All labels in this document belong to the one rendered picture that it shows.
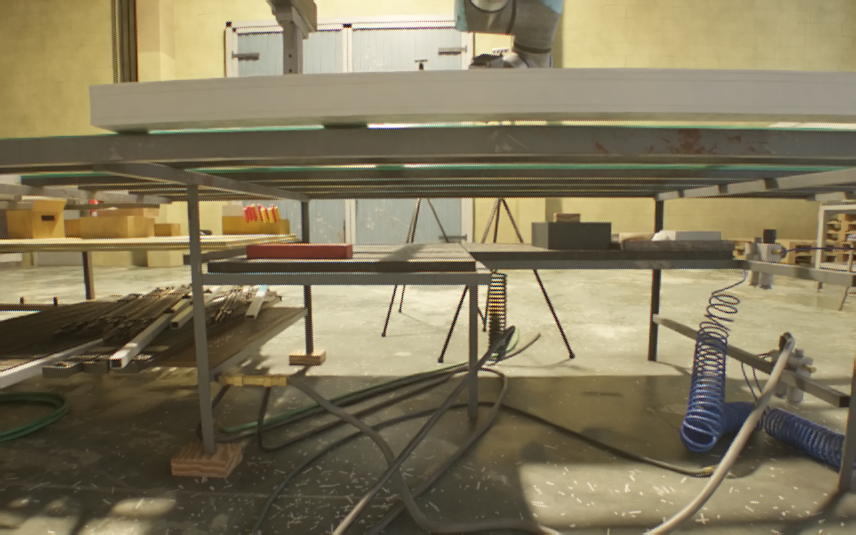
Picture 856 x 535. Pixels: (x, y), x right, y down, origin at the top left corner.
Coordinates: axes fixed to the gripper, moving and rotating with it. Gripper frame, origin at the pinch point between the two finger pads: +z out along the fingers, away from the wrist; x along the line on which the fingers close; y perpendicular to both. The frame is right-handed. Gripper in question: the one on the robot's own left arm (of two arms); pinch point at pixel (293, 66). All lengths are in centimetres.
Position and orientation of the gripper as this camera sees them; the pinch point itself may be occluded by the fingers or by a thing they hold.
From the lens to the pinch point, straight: 83.6
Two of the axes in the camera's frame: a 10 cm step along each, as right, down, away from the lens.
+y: -10.0, 0.0, 0.5
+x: -0.5, 1.0, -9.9
